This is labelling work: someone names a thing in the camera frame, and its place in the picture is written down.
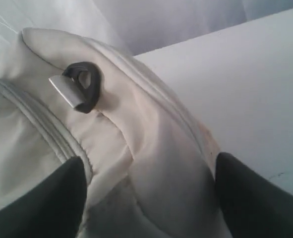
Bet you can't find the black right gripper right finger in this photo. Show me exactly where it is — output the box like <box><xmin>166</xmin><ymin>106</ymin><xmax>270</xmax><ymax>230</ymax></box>
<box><xmin>215</xmin><ymin>152</ymin><xmax>293</xmax><ymax>238</ymax></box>

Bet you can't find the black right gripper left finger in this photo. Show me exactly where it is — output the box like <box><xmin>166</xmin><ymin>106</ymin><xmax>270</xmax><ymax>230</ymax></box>
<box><xmin>0</xmin><ymin>157</ymin><xmax>85</xmax><ymax>238</ymax></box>

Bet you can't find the cream fabric duffel bag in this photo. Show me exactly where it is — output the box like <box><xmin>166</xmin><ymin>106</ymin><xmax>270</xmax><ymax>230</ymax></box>
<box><xmin>0</xmin><ymin>28</ymin><xmax>231</xmax><ymax>238</ymax></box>

